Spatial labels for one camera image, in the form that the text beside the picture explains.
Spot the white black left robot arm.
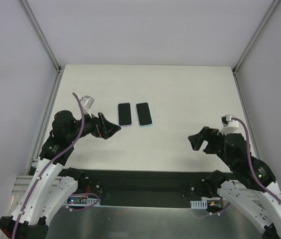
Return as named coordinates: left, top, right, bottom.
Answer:
left=0, top=110, right=121, bottom=239

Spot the slotted cable duct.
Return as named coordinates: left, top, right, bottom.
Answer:
left=64, top=197, right=100, bottom=207
left=190, top=200, right=208, bottom=210

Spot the lavender phone case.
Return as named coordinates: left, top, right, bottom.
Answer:
left=117, top=102, right=134, bottom=127

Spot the light blue phone case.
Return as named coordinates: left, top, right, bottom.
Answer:
left=135, top=102, right=154, bottom=127

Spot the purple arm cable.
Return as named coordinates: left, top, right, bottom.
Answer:
left=12, top=92, right=100, bottom=239
left=204, top=119, right=281, bottom=237

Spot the aluminium frame rail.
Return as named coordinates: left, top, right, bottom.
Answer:
left=11, top=175, right=61, bottom=195

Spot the black phone blue edge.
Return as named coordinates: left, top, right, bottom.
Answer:
left=118, top=102, right=133, bottom=126

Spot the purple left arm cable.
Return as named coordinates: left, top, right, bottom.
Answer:
left=12, top=92, right=100, bottom=239

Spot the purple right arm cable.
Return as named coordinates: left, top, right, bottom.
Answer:
left=204, top=119, right=281, bottom=237

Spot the left slotted cable duct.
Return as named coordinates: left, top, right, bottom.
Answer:
left=64, top=197, right=100, bottom=207

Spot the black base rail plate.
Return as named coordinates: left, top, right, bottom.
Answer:
left=28, top=167, right=230, bottom=207

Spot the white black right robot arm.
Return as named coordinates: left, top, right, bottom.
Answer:
left=100, top=115, right=281, bottom=239

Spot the right slotted cable duct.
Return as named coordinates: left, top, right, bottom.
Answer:
left=190, top=200, right=208, bottom=210

